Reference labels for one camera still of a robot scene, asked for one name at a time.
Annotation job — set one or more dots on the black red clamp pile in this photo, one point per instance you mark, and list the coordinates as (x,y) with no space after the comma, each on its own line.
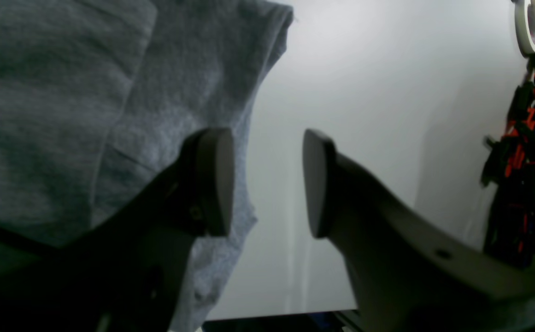
(511,167)

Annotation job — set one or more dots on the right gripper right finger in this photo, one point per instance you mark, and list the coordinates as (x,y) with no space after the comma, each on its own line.
(406,274)

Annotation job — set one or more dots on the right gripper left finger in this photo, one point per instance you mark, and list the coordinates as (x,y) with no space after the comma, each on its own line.
(126,275)

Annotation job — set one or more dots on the white tape roll near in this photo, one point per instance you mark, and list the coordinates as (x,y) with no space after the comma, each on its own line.
(524,19)

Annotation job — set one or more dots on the grey T-shirt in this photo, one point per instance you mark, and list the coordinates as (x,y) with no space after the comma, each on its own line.
(97,97)

